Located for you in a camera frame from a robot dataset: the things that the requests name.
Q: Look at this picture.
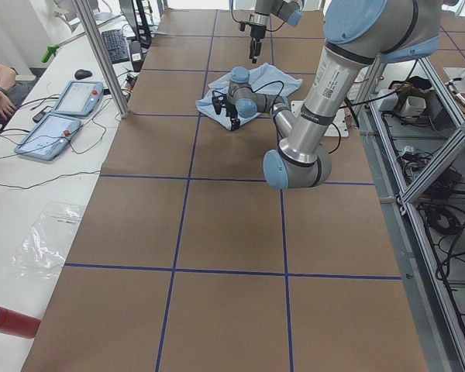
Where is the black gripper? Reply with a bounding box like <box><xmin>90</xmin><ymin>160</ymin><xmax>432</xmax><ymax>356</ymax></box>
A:
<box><xmin>249</xmin><ymin>22</ymin><xmax>267</xmax><ymax>63</ymax></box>
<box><xmin>226</xmin><ymin>103</ymin><xmax>241</xmax><ymax>131</ymax></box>

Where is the light blue button shirt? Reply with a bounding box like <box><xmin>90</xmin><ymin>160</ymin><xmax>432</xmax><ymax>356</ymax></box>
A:
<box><xmin>195</xmin><ymin>63</ymin><xmax>303</xmax><ymax>131</ymax></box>

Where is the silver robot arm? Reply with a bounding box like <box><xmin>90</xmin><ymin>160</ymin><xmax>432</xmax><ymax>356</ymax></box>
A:
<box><xmin>226</xmin><ymin>0</ymin><xmax>443</xmax><ymax>190</ymax></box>
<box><xmin>249</xmin><ymin>0</ymin><xmax>305</xmax><ymax>64</ymax></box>

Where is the black computer keyboard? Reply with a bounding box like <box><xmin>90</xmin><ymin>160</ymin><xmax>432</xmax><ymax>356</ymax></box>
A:
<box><xmin>101</xmin><ymin>29</ymin><xmax>130</xmax><ymax>64</ymax></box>

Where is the far blue teach pendant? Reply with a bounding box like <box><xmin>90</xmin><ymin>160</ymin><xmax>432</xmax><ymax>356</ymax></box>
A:
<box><xmin>51</xmin><ymin>81</ymin><xmax>104</xmax><ymax>118</ymax></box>

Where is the blue teach pendant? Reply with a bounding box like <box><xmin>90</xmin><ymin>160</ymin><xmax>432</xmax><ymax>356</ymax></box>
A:
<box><xmin>51</xmin><ymin>81</ymin><xmax>104</xmax><ymax>118</ymax></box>
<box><xmin>14</xmin><ymin>113</ymin><xmax>81</xmax><ymax>161</ymax></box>

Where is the black computer mouse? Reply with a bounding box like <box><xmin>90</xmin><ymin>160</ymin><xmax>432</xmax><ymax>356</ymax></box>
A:
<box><xmin>74</xmin><ymin>69</ymin><xmax>92</xmax><ymax>80</ymax></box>

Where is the near blue teach pendant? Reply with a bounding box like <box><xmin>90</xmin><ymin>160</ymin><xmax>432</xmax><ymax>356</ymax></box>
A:
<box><xmin>14</xmin><ymin>113</ymin><xmax>81</xmax><ymax>161</ymax></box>

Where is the seated person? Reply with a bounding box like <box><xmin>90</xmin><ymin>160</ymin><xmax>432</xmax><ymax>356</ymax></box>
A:
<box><xmin>0</xmin><ymin>64</ymin><xmax>33</xmax><ymax>130</ymax></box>

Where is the clear plastic bag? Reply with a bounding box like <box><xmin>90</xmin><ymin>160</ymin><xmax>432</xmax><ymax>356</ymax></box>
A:
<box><xmin>6</xmin><ymin>201</ymin><xmax>86</xmax><ymax>282</ymax></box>

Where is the red cylinder bottle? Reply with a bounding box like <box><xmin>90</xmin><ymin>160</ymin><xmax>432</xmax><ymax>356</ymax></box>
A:
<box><xmin>0</xmin><ymin>306</ymin><xmax>41</xmax><ymax>339</ymax></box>

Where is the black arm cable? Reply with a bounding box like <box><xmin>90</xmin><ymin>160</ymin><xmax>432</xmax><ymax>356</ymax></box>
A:
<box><xmin>229</xmin><ymin>0</ymin><xmax>284</xmax><ymax>33</ymax></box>
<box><xmin>251</xmin><ymin>79</ymin><xmax>286</xmax><ymax>117</ymax></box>

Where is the white camera column base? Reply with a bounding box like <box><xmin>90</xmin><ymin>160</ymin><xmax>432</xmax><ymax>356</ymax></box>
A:
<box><xmin>290</xmin><ymin>100</ymin><xmax>349</xmax><ymax>138</ymax></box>

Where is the grey aluminium frame post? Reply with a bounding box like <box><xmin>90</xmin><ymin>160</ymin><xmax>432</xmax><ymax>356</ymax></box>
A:
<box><xmin>72</xmin><ymin>0</ymin><xmax>129</xmax><ymax>119</ymax></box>

